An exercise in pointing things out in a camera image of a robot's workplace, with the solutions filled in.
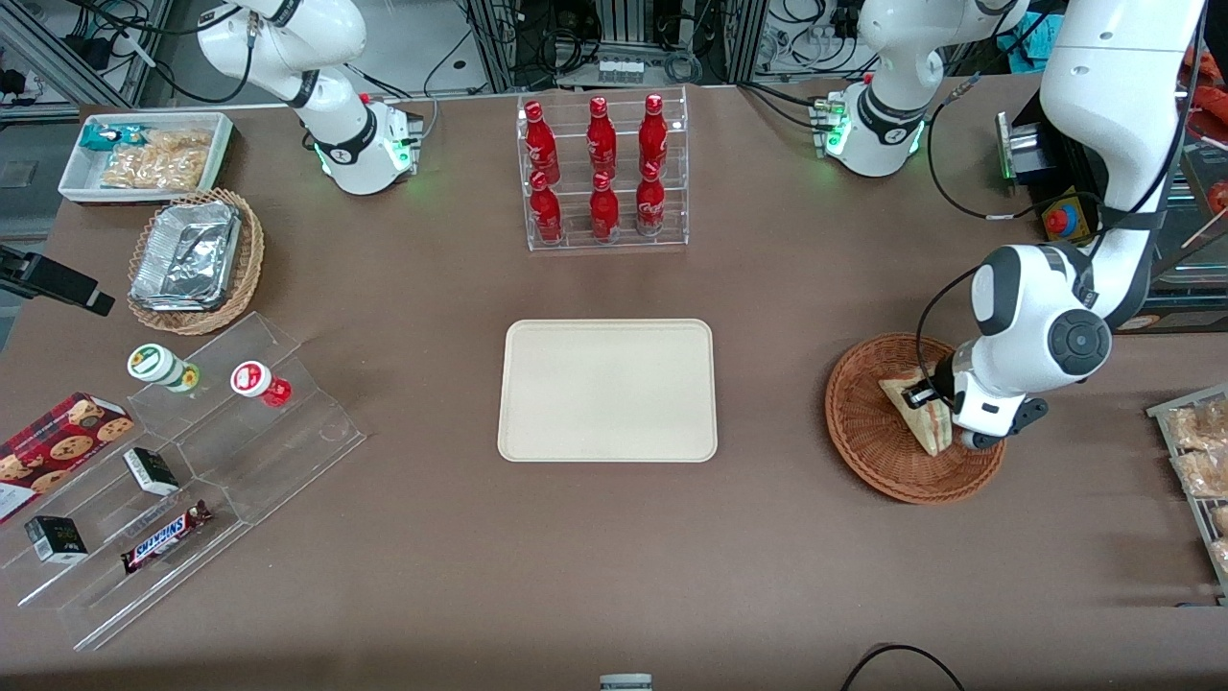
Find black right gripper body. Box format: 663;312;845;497
0;244;100;301

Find triangular sandwich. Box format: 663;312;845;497
878;374;956;458

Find brown wicker basket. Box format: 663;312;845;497
825;332;1007;506

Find white rectangular snack tray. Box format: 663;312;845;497
58;111;235;206

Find light wicker basket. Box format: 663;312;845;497
127;187;266;337

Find tray of packaged pastries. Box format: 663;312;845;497
1145;383;1228;608

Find beige plastic tray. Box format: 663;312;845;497
497;319;719;465

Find green lid yogurt cup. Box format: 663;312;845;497
127;343;201;395

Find stack of foil trays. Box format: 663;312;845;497
130;199;242;314

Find teal snack packet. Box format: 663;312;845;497
79;124;143;155

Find red tartan cookie box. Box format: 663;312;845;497
0;391;136;525

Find clear bag of crackers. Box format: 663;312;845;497
100;130;213;192

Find red lid yogurt cup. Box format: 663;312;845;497
229;360;294;409

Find small black box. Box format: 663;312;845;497
24;514;90;564
123;446;181;497

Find yellow emergency stop button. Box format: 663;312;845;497
1042;188;1105;247

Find clear acrylic step rack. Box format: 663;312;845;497
0;311;368;653

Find grey control box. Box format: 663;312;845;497
995;109;1058;189

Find Snickers chocolate bar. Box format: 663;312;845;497
120;499;215;576

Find clear acrylic bottle rack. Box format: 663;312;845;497
517;85;690;253

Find red cola bottle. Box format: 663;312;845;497
530;171;565;245
589;173;622;242
635;163;667;238
586;96;619;179
639;93;670;178
524;101;561;183

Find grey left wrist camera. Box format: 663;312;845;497
962;396;1050;452

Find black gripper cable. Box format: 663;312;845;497
914;265;985;381

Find thin black table cable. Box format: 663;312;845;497
925;75;1049;223

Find black cable loop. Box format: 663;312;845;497
840;642;966;691

